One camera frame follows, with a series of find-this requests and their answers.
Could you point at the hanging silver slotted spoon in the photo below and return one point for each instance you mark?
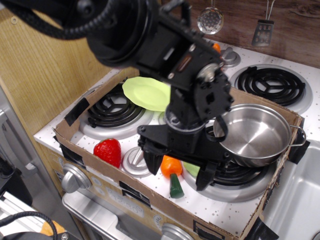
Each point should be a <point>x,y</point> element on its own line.
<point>210,20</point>

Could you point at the stainless steel pot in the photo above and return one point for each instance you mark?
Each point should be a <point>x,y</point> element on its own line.
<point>256,135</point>

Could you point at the back right black burner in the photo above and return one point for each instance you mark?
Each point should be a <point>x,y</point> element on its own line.
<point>278,84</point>

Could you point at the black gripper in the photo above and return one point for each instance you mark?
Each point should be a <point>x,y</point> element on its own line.
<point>194,148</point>

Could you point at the light green plastic plate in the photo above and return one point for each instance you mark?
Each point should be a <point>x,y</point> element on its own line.
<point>147,93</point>

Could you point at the silver stove knob back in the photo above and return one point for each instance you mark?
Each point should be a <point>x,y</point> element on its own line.
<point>230,58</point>

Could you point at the orange toy carrot green stem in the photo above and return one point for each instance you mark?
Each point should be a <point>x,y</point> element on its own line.
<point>171,168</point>

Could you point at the black burner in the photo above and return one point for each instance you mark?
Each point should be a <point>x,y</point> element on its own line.
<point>114,116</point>
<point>278,84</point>
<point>240,184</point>

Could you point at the hanging silver spatula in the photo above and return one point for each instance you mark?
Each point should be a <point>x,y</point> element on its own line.
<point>264,29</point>

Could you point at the front right black burner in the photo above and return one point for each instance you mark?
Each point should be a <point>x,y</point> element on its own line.
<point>240,184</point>

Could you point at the silver oven door handle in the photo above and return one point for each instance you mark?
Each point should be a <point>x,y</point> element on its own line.
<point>106,220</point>

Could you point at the grey sink basin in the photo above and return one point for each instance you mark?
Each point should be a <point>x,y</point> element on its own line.
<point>293,210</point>

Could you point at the front left black burner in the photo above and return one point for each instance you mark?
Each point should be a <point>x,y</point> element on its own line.
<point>114,116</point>

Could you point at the silver oven knob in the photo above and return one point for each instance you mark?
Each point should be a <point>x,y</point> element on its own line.
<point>172,232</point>
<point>74,179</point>

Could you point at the silver oven knob right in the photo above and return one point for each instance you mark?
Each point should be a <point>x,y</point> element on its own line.
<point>172,232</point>

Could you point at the light green toy broccoli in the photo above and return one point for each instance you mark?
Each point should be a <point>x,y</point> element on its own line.
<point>191,168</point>

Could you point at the brown cardboard fence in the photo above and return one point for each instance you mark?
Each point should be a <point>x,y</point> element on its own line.
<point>146,199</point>

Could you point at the silver oven knob left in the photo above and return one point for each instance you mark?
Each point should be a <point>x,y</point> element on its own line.
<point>74,179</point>

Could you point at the red toy strawberry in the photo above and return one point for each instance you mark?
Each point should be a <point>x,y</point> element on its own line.
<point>109,150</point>

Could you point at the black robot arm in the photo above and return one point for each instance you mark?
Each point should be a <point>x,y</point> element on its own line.
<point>159,41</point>

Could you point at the orange plastic cone toy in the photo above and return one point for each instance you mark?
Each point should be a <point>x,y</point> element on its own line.
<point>216,47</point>

